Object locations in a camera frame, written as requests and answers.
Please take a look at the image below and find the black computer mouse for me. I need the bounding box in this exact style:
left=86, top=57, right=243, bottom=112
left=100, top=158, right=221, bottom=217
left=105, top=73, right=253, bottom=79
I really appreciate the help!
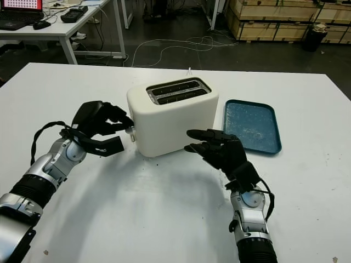
left=32, top=20, right=52, bottom=30

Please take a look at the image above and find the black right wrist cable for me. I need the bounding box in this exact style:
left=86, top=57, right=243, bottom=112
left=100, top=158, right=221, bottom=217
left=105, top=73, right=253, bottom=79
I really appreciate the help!
left=256, top=178, right=275, bottom=220

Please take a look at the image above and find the cream two-slot toaster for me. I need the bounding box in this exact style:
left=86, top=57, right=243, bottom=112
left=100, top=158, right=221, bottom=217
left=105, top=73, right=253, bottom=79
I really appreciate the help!
left=126, top=77, right=220, bottom=158

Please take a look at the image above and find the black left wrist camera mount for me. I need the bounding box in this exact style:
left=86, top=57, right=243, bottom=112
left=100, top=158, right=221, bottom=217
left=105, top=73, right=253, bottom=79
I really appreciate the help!
left=61, top=128, right=124, bottom=158

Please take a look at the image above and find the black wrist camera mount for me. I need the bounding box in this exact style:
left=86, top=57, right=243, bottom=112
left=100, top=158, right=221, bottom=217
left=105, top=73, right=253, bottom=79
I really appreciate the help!
left=231, top=161, right=260, bottom=192
left=61, top=128, right=124, bottom=158

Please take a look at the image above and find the black electronic device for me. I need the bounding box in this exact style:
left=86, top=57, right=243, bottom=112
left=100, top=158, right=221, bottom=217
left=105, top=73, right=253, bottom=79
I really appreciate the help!
left=60, top=7, right=89, bottom=23

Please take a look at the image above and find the wooden shipping crate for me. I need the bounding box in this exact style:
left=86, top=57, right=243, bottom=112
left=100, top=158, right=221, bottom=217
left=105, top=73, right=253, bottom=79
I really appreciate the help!
left=226, top=0, right=351, bottom=44

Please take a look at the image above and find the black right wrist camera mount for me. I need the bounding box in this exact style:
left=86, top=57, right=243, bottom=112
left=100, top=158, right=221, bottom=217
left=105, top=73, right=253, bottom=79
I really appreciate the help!
left=231, top=161, right=260, bottom=192

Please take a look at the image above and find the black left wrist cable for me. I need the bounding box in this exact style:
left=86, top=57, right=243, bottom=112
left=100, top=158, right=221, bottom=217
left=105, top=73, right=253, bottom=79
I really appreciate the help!
left=29, top=120, right=76, bottom=165

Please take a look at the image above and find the white table leg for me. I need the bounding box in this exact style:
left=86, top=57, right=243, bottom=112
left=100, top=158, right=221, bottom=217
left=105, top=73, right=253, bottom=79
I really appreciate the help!
left=202, top=0, right=217, bottom=30

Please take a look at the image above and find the black trash bin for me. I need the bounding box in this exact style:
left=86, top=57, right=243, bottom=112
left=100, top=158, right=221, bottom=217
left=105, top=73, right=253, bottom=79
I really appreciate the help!
left=302, top=24, right=329, bottom=52

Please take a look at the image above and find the black laptop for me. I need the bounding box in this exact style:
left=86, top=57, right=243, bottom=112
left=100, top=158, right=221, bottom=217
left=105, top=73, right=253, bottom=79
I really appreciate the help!
left=0, top=0, right=44, bottom=30

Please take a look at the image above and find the blue plastic tray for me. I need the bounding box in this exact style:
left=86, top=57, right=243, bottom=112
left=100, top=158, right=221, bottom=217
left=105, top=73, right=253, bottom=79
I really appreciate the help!
left=221, top=99, right=283, bottom=157

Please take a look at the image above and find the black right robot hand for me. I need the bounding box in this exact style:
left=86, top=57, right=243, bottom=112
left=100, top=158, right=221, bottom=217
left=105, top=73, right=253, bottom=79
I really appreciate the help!
left=184, top=129, right=247, bottom=180

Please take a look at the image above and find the white office desk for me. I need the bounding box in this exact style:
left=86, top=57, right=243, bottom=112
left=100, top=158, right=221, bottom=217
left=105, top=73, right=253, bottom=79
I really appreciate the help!
left=0, top=0, right=129, bottom=65

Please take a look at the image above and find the white cable on floor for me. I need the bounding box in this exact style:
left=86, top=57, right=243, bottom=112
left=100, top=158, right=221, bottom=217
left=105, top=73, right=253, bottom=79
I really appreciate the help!
left=131, top=35, right=239, bottom=67

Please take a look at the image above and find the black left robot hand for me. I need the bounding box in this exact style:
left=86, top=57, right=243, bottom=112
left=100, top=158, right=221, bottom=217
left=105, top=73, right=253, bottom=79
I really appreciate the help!
left=71, top=100, right=135, bottom=138

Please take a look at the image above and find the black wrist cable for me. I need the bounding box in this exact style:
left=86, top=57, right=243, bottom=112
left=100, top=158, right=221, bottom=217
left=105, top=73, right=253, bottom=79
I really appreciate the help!
left=29, top=120, right=76, bottom=165
left=256, top=178, right=275, bottom=220

